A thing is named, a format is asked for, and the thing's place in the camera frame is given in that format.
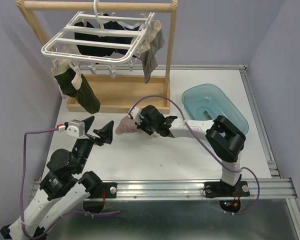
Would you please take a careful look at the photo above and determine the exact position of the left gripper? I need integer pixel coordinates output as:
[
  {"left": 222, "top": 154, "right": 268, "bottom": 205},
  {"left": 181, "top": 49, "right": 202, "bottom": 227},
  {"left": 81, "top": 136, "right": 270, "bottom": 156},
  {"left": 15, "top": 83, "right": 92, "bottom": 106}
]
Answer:
[{"left": 74, "top": 115, "right": 115, "bottom": 172}]

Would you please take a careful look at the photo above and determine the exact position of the pink mauve underwear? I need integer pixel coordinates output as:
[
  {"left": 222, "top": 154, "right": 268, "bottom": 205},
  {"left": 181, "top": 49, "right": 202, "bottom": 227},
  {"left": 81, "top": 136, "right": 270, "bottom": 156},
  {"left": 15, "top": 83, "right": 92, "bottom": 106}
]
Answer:
[{"left": 115, "top": 116, "right": 142, "bottom": 135}]

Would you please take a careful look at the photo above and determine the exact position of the dark green underwear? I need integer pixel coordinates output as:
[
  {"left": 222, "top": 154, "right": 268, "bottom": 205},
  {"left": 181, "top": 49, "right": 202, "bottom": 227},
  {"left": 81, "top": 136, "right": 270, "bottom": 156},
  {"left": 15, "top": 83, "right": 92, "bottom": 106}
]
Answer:
[{"left": 51, "top": 59, "right": 101, "bottom": 114}]

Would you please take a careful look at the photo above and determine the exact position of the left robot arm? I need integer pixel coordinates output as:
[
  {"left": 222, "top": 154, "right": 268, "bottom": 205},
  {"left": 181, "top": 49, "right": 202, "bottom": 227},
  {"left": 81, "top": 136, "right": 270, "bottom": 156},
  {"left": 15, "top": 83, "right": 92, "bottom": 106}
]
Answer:
[{"left": 0, "top": 116, "right": 117, "bottom": 240}]

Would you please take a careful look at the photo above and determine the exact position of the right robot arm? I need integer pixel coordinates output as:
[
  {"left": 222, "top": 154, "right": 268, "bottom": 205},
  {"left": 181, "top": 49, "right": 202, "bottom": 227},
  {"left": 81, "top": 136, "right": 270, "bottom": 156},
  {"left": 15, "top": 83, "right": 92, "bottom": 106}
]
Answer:
[{"left": 129, "top": 105, "right": 246, "bottom": 195}]

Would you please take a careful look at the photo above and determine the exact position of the black underwear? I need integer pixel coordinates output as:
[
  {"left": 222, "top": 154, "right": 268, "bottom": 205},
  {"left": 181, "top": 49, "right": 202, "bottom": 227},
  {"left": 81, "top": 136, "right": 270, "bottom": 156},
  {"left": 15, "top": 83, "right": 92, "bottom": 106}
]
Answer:
[{"left": 73, "top": 20, "right": 118, "bottom": 65}]

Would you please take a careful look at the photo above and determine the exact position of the light pink underwear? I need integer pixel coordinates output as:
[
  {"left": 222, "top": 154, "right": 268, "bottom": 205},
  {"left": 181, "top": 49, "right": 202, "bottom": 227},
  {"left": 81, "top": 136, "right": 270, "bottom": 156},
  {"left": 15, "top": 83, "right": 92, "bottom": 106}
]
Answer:
[{"left": 61, "top": 44, "right": 80, "bottom": 54}]

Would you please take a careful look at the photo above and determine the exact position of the white plastic clip hanger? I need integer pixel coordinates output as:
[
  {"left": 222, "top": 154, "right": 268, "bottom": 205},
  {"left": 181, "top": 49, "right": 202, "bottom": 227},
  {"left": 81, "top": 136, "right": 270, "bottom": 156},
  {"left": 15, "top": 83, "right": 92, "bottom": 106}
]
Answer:
[{"left": 41, "top": 10, "right": 155, "bottom": 78}]

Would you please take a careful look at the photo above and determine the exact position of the navy underwear white trim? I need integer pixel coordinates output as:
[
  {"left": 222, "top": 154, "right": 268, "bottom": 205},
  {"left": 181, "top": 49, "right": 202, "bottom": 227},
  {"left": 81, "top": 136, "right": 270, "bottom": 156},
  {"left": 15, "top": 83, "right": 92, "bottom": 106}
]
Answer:
[{"left": 104, "top": 20, "right": 146, "bottom": 55}]

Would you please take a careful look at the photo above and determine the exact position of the wooden clothes rack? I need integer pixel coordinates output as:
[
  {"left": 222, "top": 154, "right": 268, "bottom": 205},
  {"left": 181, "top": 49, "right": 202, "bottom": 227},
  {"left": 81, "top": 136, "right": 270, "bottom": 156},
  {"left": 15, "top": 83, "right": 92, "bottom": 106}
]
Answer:
[{"left": 16, "top": 0, "right": 178, "bottom": 113}]

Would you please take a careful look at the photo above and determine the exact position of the teal plastic basin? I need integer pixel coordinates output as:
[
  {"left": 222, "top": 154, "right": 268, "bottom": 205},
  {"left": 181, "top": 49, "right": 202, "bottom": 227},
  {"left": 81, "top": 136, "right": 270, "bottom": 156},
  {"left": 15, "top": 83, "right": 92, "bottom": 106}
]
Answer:
[{"left": 181, "top": 83, "right": 249, "bottom": 134}]

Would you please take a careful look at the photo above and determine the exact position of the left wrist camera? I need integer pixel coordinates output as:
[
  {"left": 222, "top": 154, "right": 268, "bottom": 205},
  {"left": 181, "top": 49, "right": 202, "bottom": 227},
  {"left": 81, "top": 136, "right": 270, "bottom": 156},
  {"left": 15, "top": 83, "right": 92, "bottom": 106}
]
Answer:
[{"left": 64, "top": 119, "right": 86, "bottom": 139}]

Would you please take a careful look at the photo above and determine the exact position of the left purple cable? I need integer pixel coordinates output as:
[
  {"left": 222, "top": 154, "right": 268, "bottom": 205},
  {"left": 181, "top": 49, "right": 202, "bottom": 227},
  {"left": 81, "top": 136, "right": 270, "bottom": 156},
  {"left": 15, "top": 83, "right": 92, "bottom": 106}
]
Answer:
[{"left": 20, "top": 127, "right": 122, "bottom": 238}]

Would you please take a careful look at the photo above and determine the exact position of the purple cable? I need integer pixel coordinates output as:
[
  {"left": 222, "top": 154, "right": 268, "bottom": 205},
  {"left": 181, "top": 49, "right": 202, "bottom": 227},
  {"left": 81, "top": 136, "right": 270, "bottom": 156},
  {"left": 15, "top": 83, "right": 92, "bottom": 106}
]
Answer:
[
  {"left": 20, "top": 127, "right": 122, "bottom": 238},
  {"left": 128, "top": 96, "right": 261, "bottom": 217}
]

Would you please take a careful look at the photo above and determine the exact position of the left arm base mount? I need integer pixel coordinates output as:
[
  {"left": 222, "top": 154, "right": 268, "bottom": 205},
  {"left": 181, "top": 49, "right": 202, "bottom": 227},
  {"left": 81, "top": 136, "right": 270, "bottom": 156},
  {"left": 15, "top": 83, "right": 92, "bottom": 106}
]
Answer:
[{"left": 89, "top": 182, "right": 118, "bottom": 200}]

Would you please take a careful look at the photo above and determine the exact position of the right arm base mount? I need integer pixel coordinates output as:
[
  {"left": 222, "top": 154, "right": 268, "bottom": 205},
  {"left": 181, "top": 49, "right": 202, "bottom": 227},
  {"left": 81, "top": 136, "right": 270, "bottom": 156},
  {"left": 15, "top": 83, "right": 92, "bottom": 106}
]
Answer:
[{"left": 202, "top": 180, "right": 250, "bottom": 199}]

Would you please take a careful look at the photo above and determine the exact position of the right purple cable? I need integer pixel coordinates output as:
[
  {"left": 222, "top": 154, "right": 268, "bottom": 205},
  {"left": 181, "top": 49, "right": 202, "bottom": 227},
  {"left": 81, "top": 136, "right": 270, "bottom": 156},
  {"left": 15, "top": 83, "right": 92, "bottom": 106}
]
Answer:
[{"left": 128, "top": 96, "right": 261, "bottom": 217}]

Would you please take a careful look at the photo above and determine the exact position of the aluminium mounting rail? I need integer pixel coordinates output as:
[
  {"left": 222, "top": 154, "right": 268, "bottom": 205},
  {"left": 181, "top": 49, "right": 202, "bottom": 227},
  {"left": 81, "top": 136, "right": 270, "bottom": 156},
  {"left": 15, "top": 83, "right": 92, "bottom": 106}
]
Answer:
[{"left": 31, "top": 177, "right": 297, "bottom": 201}]

